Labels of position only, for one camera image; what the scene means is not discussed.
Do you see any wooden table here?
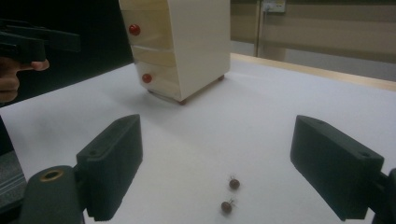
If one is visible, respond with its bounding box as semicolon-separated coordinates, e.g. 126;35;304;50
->
230;52;396;92

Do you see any white wall socket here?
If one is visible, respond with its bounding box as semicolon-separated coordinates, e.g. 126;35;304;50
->
262;0;287;14

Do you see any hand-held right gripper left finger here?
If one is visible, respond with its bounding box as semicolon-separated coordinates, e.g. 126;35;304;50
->
75;113;144;222

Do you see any aluminium floor rail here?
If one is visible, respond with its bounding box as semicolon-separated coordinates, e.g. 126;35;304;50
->
0;176;27;200

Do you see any white table cover sheet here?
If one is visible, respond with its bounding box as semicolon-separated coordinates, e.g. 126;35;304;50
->
0;59;396;224

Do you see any clear drawer with red knob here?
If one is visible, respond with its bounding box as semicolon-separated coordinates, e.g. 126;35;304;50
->
135;61;185;102

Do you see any cream drawer cabinet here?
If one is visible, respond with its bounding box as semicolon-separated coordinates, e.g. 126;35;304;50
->
118;0;232;106

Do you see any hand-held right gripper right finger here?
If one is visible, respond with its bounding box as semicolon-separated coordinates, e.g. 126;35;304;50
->
290;114;386;222

